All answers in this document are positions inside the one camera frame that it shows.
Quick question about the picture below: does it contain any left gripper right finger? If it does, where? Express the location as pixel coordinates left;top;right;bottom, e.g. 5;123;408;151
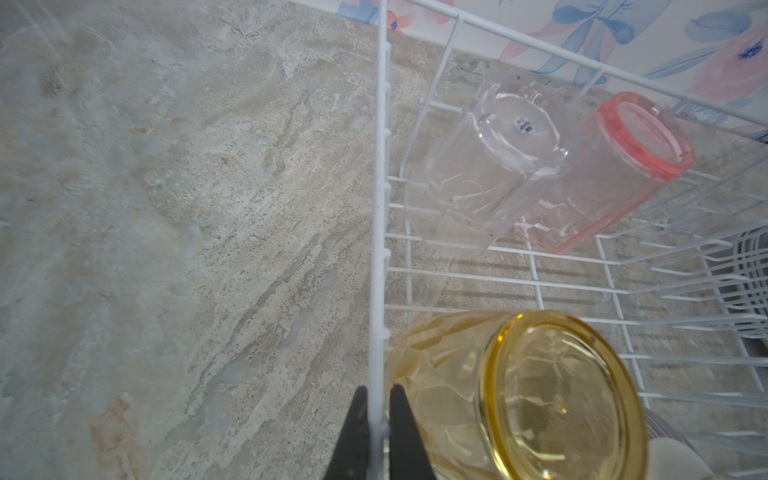
389;384;436;480

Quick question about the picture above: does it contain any yellow glass cup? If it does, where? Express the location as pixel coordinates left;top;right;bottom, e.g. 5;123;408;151
386;310;648;479

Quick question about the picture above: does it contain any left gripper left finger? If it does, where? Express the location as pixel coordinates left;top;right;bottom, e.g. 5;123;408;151
323;386;370;480

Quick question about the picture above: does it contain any clear glass cup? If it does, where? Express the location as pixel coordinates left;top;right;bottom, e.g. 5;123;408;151
405;72;582;255

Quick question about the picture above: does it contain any pink glass cup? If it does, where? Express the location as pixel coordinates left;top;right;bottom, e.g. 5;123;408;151
515;92;695;254

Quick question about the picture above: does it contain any white wire dish rack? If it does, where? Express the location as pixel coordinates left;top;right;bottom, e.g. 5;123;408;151
363;1;767;479

